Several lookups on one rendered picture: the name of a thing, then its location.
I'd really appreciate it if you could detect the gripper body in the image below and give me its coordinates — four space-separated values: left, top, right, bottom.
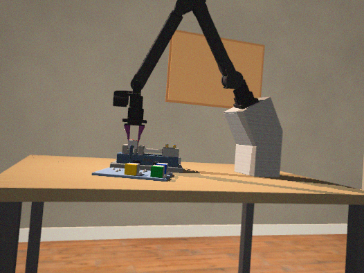
122 107 147 126

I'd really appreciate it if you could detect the beige block with yellow end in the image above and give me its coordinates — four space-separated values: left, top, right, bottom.
124 163 140 175

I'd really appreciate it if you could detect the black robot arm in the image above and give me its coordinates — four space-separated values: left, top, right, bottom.
113 0 259 109

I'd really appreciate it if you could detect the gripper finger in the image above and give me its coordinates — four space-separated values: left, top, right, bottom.
138 126 145 142
124 125 130 140

